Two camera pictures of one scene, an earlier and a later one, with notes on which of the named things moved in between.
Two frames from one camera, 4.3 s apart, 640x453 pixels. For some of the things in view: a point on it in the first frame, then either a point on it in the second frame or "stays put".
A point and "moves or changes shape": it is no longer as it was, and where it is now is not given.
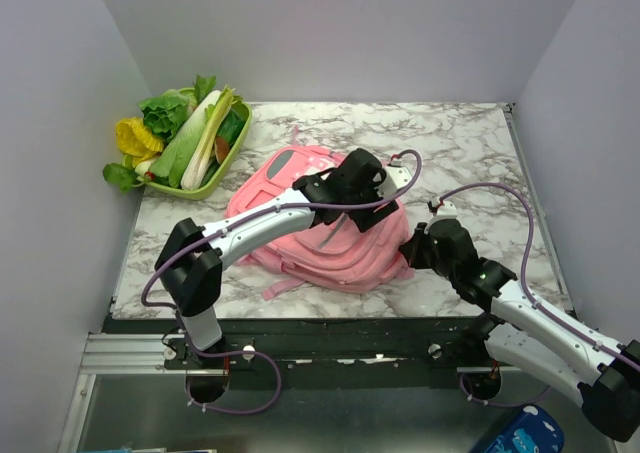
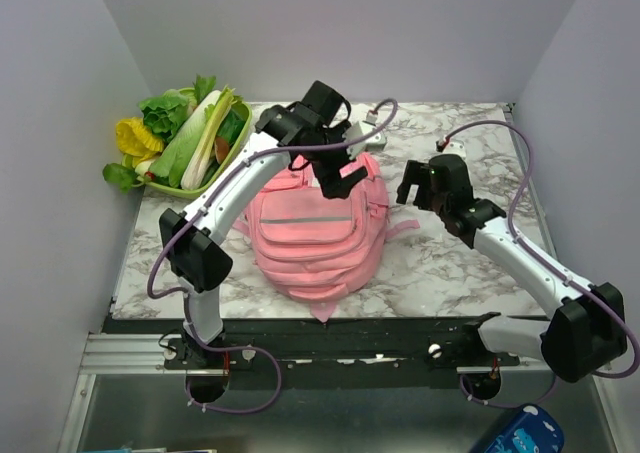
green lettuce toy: [167, 112] stays put
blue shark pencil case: [529, 429] stays put
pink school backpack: [334, 254] moves or changes shape
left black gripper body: [365, 218] to [326, 167]
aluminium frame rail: [128, 354] stays put
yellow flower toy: [134, 139] stays put
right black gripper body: [422, 253] to [427, 199]
